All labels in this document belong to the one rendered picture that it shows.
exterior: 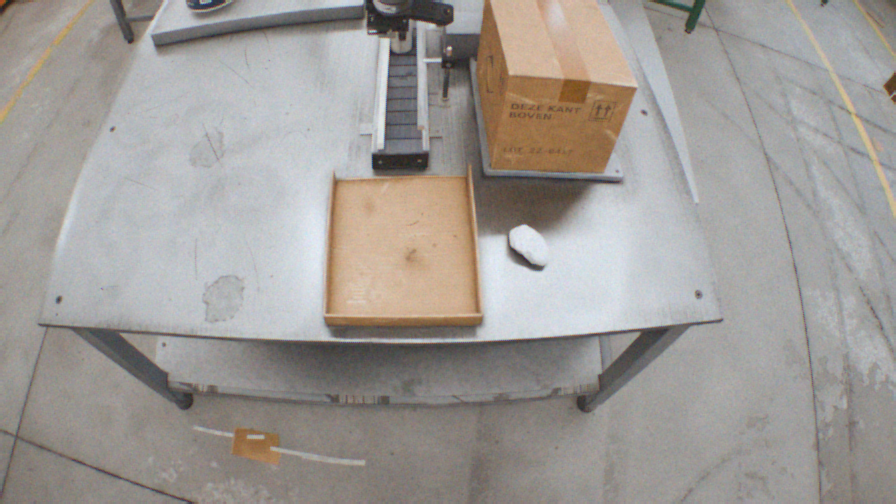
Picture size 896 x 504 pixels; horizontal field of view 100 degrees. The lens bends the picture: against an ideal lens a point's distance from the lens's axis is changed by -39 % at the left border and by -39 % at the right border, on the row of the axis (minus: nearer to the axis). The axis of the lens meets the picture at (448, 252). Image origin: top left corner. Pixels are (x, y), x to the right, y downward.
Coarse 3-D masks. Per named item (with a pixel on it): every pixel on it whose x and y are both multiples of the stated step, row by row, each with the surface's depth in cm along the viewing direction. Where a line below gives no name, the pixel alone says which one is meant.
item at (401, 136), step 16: (416, 32) 127; (416, 48) 124; (400, 64) 121; (416, 64) 121; (400, 80) 118; (416, 80) 118; (400, 96) 115; (416, 96) 115; (400, 112) 113; (416, 112) 113; (400, 128) 111; (416, 128) 111; (384, 144) 108; (400, 144) 108; (416, 144) 109
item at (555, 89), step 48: (528, 0) 100; (576, 0) 102; (480, 48) 115; (528, 48) 91; (576, 48) 93; (480, 96) 119; (528, 96) 92; (576, 96) 92; (624, 96) 91; (528, 144) 104; (576, 144) 104
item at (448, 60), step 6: (450, 48) 108; (444, 54) 110; (450, 54) 109; (426, 60) 110; (432, 60) 111; (438, 60) 111; (444, 60) 109; (450, 60) 110; (444, 66) 111; (450, 66) 111; (444, 72) 114; (444, 78) 116; (444, 84) 117; (444, 90) 119; (444, 96) 121
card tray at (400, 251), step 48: (336, 192) 108; (384, 192) 108; (432, 192) 109; (336, 240) 103; (384, 240) 103; (432, 240) 104; (336, 288) 98; (384, 288) 99; (432, 288) 100; (480, 288) 96
